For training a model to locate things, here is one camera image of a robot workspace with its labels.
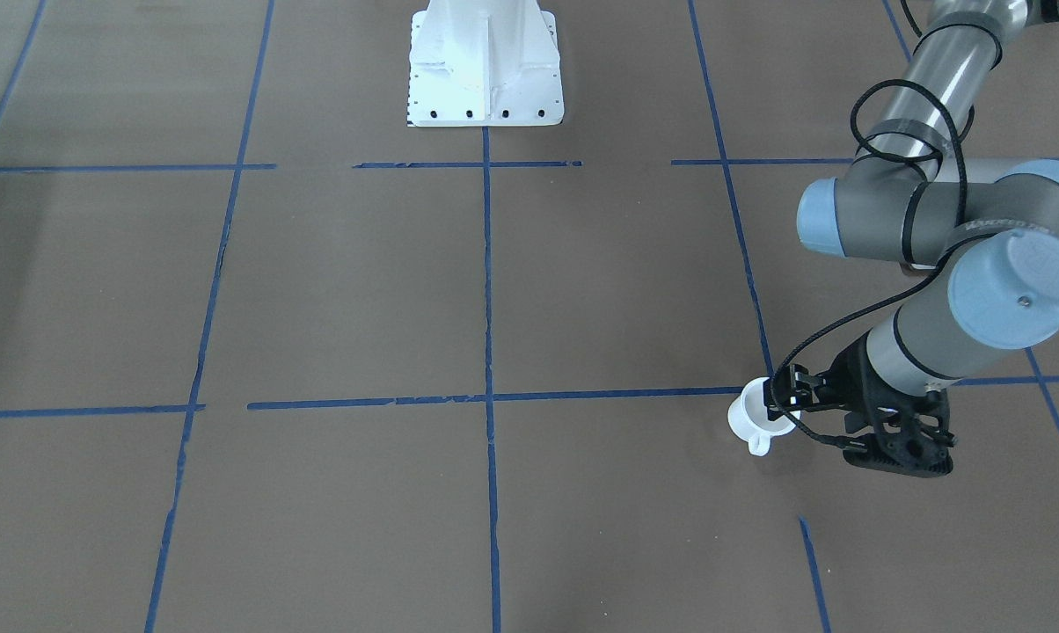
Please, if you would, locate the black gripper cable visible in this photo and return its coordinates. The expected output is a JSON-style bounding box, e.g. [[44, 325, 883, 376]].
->
[[769, 79, 970, 451]]

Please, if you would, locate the brown paper table cover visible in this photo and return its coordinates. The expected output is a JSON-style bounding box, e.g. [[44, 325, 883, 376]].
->
[[0, 1, 1059, 632]]

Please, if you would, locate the white plastic cup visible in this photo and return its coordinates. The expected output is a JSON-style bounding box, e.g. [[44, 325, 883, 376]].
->
[[726, 377, 796, 457]]

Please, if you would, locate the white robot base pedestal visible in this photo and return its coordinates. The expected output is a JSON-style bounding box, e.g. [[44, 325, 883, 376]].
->
[[406, 1, 566, 127]]

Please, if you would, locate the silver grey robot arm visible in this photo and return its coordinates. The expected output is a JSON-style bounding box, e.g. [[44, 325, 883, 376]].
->
[[729, 1, 1059, 478]]

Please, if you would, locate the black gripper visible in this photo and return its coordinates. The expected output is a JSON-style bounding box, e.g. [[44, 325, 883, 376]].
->
[[765, 334, 956, 477]]

